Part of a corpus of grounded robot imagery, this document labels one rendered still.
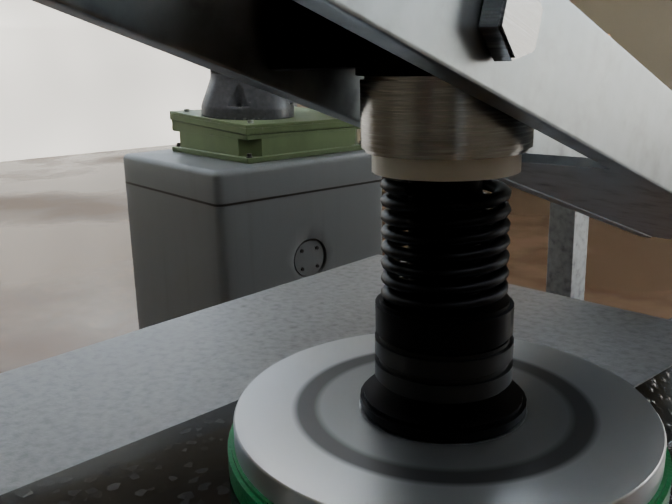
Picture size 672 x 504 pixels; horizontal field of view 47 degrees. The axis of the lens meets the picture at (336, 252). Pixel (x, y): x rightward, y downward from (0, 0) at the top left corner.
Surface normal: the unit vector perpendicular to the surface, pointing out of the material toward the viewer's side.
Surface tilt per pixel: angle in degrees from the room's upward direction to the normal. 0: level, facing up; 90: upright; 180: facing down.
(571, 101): 90
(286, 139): 90
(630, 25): 90
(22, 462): 0
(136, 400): 0
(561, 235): 90
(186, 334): 0
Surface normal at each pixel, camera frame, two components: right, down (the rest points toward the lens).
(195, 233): -0.77, 0.18
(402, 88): -0.60, 0.22
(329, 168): 0.63, 0.18
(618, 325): -0.02, -0.97
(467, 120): 0.14, 0.25
